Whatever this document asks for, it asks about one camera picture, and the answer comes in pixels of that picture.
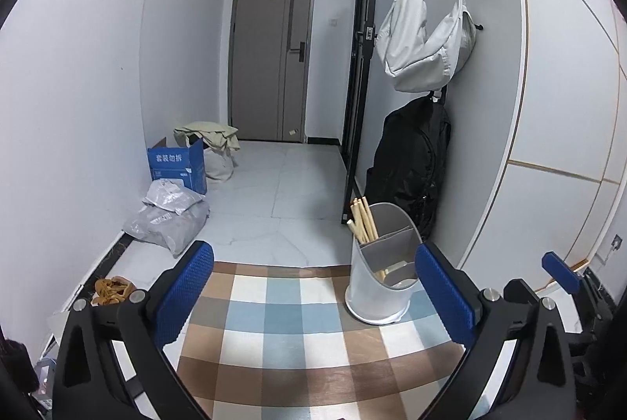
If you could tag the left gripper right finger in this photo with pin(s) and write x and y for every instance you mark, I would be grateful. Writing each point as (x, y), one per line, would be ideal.
(539, 380)

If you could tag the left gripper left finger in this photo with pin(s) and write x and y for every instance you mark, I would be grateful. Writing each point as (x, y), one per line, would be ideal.
(109, 354)

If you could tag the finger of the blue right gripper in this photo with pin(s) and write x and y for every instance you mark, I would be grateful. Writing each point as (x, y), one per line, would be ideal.
(561, 273)

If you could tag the wooden chopstick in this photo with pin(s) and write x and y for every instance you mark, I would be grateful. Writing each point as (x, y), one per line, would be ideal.
(357, 214)
(357, 231)
(368, 220)

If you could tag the white shoulder bag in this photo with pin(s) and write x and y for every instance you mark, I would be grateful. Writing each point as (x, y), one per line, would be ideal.
(417, 61)

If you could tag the tan shoes pair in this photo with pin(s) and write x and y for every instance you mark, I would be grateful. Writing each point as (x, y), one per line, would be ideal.
(112, 291)

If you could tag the white utensil holder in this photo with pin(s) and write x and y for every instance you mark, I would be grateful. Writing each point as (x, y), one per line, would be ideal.
(383, 276)

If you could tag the white cabinet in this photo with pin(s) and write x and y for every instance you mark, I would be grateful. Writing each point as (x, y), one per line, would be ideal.
(565, 171)

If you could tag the wooden chopstick in holder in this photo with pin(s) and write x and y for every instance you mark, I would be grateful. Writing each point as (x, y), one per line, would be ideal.
(357, 231)

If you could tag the black backpack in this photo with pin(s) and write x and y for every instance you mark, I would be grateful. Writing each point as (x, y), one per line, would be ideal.
(410, 160)

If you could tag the grey plastic parcel bag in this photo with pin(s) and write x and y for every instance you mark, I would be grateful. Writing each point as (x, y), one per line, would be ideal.
(169, 230)

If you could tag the checkered table mat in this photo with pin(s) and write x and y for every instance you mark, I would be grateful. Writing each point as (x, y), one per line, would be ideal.
(279, 343)

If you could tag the white plastic parcel bag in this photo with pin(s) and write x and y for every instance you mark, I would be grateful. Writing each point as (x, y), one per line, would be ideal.
(171, 195)

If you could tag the blue cardboard box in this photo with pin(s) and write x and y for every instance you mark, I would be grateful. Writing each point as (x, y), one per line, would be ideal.
(179, 163)

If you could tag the beige cloth on bag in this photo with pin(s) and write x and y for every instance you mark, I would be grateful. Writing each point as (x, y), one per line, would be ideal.
(213, 135)

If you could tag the grey entrance door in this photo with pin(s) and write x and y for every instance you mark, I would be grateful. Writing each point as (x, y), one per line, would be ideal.
(268, 69)

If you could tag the black door frame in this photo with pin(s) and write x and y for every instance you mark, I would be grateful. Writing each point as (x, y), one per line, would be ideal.
(356, 98)

